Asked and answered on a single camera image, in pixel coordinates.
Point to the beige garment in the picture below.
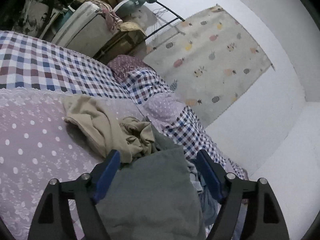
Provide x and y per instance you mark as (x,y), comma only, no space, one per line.
(104,132)

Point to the checked purple rolled quilt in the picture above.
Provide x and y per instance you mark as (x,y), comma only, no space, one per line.
(169,114)

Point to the white suitcase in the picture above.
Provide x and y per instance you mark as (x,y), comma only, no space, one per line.
(86,31)

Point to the checked purple bed sheet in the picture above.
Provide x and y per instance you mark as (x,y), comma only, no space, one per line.
(36,142)

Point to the grey-green garment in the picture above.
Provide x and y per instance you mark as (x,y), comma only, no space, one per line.
(153,197)

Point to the black metal rack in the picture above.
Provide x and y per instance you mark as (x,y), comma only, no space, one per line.
(160,19)

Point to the green white plush toy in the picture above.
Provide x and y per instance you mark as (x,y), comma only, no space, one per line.
(127,7)

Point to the blue denim garment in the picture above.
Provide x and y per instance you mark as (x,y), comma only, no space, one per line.
(209,205)

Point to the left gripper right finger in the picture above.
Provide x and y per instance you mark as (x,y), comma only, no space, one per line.
(264,218)

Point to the pineapple print curtain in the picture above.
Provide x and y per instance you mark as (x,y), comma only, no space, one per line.
(208,61)

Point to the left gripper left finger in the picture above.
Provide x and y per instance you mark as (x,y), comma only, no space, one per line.
(52,218)

